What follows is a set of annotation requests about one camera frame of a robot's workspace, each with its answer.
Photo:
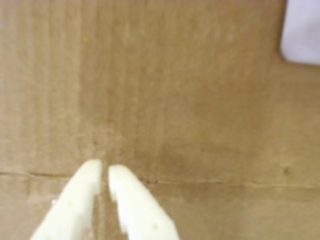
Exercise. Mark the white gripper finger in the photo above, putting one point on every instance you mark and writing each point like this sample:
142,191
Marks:
140,205
75,200

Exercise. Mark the lilac plastic box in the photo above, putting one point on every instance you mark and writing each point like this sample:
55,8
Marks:
302,30

